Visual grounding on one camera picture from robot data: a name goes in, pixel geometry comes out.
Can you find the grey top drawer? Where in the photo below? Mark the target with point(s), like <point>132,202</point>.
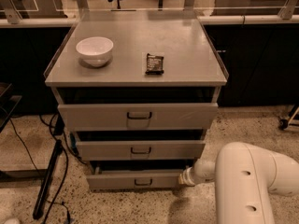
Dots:
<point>123,117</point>

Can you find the dark side table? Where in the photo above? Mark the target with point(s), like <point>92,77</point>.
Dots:
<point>8,102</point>

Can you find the grey middle drawer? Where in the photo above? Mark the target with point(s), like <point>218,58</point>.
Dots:
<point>139,150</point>

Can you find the black wheeled cart base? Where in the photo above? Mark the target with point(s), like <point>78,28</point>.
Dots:
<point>289,121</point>

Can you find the white horizontal rail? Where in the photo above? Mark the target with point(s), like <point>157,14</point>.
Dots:
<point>205,20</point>

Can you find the white ceramic bowl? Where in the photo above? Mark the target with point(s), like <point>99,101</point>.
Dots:
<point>96,51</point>

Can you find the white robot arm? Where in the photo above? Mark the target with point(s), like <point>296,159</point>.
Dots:
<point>244,177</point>

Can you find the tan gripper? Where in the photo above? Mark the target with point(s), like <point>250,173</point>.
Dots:
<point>189,176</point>

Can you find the grey drawer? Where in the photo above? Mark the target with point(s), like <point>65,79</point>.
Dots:
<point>139,150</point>
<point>123,117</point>
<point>146,179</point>

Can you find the grey bottom drawer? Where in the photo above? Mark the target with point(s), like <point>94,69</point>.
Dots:
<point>146,179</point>

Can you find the grey drawer cabinet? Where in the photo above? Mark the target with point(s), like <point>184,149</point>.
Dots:
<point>192,74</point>

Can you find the black floor stand bar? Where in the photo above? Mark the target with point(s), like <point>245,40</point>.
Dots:
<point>46,181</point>

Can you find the dark snack packet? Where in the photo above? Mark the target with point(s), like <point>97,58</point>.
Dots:
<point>154,65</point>

